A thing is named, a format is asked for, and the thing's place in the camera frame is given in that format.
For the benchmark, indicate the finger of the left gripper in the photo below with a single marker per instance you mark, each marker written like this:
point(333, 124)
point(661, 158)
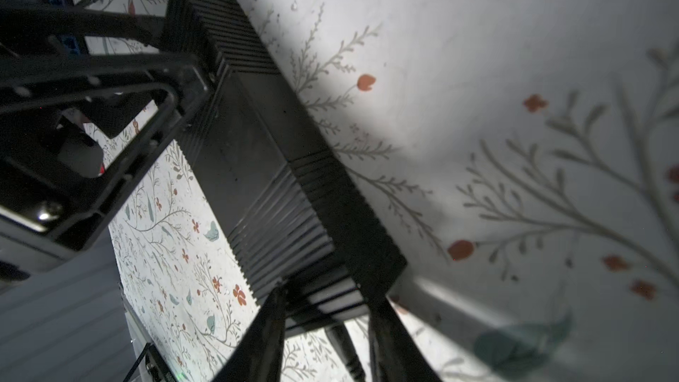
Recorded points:
point(36, 82)
point(42, 20)

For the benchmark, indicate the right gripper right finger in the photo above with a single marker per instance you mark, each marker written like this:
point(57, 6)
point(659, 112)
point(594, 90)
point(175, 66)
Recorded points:
point(394, 356)

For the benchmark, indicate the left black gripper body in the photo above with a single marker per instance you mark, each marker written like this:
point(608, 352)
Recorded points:
point(57, 193)

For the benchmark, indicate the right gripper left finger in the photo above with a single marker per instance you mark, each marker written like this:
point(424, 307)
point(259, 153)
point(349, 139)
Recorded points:
point(258, 356)

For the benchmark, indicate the floral table mat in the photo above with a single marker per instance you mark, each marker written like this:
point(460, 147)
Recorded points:
point(523, 154)

